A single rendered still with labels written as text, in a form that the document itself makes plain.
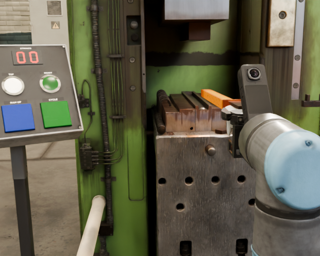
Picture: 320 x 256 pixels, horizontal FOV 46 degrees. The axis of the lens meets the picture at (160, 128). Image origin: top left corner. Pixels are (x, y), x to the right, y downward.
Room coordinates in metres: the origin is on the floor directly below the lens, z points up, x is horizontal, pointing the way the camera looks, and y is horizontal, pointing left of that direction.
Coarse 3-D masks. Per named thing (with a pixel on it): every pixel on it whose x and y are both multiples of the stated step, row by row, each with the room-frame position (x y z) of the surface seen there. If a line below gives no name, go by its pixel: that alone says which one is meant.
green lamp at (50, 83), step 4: (44, 80) 1.08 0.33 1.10; (48, 80) 1.08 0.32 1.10; (52, 80) 1.09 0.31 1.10; (56, 80) 1.09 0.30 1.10; (44, 84) 1.07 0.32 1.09; (48, 84) 1.07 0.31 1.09; (52, 84) 1.08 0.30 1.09; (56, 84) 1.08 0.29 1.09; (48, 88) 1.07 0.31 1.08; (52, 88) 1.07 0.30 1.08
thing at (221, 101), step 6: (204, 90) 1.13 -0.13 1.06; (210, 90) 1.13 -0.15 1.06; (204, 96) 1.12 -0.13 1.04; (210, 96) 1.02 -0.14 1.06; (216, 96) 0.96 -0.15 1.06; (222, 96) 0.96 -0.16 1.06; (216, 102) 0.93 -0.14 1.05; (222, 102) 0.82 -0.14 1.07; (228, 102) 0.81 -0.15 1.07; (234, 102) 0.79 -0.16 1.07; (240, 102) 0.79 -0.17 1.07; (240, 108) 0.73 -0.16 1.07
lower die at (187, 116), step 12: (168, 96) 1.63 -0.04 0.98; (180, 96) 1.55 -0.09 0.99; (168, 108) 1.29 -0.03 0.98; (180, 108) 1.23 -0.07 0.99; (192, 108) 1.22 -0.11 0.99; (216, 108) 1.22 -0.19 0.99; (168, 120) 1.21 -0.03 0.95; (180, 120) 1.21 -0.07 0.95; (192, 120) 1.22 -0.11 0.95; (204, 120) 1.22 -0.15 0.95; (216, 120) 1.22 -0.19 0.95
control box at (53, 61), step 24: (0, 48) 1.08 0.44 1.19; (24, 48) 1.11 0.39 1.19; (48, 48) 1.14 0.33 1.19; (0, 72) 1.04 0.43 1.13; (24, 72) 1.07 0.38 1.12; (48, 72) 1.10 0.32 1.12; (0, 96) 1.01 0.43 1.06; (24, 96) 1.03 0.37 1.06; (48, 96) 1.06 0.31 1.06; (72, 96) 1.09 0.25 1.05; (0, 120) 0.97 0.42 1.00; (72, 120) 1.05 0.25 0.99; (0, 144) 0.98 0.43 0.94; (24, 144) 1.03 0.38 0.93
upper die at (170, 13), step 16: (160, 0) 1.46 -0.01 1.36; (176, 0) 1.21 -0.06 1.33; (192, 0) 1.22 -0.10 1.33; (208, 0) 1.22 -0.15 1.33; (224, 0) 1.22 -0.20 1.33; (160, 16) 1.47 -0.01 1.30; (176, 16) 1.21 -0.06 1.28; (192, 16) 1.22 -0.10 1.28; (208, 16) 1.22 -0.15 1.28; (224, 16) 1.22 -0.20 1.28
